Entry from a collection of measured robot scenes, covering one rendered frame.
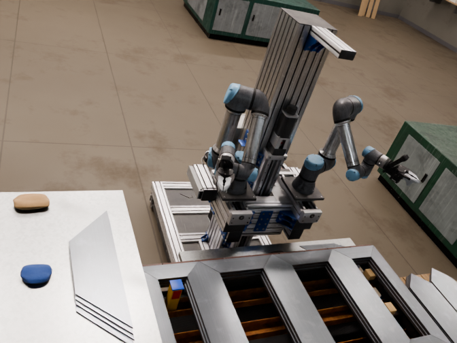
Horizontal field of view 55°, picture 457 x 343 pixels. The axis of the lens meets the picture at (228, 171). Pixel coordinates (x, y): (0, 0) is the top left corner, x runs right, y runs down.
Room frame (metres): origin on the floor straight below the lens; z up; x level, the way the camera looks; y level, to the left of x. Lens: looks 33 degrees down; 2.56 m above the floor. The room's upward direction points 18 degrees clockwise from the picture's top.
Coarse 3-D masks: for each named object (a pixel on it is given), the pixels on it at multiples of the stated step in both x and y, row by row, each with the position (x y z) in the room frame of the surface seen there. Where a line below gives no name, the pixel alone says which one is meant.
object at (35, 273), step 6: (36, 264) 1.17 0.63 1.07; (42, 264) 1.18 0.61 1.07; (24, 270) 1.12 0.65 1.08; (30, 270) 1.12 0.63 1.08; (36, 270) 1.13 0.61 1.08; (42, 270) 1.14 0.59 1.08; (48, 270) 1.15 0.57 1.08; (24, 276) 1.09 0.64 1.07; (30, 276) 1.10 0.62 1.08; (36, 276) 1.10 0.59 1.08; (42, 276) 1.11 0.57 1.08; (48, 276) 1.13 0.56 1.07; (30, 282) 1.08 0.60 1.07; (36, 282) 1.09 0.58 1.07; (42, 282) 1.10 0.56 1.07
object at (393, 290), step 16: (224, 272) 1.66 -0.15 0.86; (240, 272) 1.71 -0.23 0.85; (256, 272) 1.75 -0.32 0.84; (272, 288) 1.67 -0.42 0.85; (192, 304) 1.42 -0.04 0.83; (352, 304) 1.75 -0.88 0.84; (400, 304) 1.88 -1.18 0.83; (288, 320) 1.50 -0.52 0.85; (416, 320) 1.78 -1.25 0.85; (208, 336) 1.25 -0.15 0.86; (368, 336) 1.59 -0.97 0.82
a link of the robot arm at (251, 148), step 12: (264, 96) 2.16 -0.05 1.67; (252, 108) 2.12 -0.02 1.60; (264, 108) 2.11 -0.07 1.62; (252, 120) 2.08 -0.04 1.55; (264, 120) 2.09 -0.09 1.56; (252, 132) 2.03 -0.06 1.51; (252, 144) 1.99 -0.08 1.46; (252, 156) 1.96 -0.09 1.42; (240, 168) 1.90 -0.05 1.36; (252, 168) 1.92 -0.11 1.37; (252, 180) 1.90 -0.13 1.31
